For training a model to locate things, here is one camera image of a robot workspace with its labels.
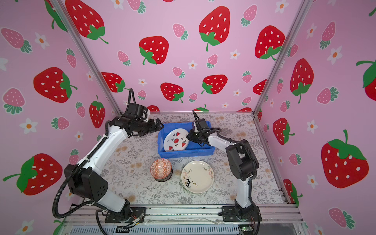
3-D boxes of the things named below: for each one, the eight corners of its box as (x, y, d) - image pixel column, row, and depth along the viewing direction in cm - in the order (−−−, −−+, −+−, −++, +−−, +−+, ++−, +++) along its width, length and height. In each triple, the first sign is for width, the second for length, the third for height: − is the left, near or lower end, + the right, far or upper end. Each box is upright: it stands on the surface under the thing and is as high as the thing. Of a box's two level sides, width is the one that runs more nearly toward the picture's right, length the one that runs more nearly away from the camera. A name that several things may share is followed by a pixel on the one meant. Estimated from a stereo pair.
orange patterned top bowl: (153, 182, 87) (149, 175, 78) (156, 166, 93) (152, 158, 85) (171, 182, 87) (168, 175, 78) (172, 166, 93) (170, 158, 85)
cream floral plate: (179, 194, 83) (179, 192, 80) (181, 161, 95) (181, 159, 93) (214, 194, 83) (215, 192, 80) (212, 161, 95) (212, 159, 93)
